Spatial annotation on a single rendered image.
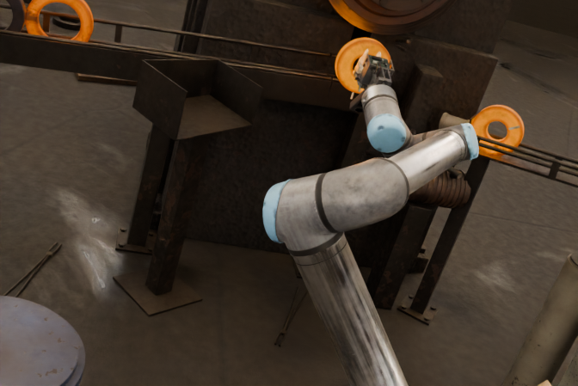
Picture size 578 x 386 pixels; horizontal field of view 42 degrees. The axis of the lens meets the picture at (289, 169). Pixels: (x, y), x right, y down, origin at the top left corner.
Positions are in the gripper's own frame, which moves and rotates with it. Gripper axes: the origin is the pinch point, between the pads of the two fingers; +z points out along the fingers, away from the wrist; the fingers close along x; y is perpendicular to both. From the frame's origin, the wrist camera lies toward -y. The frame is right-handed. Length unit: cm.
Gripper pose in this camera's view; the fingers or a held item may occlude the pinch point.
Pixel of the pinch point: (365, 59)
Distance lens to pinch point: 214.5
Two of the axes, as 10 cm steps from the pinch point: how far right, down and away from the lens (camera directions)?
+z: -0.5, -6.8, 7.3
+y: 3.0, -7.1, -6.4
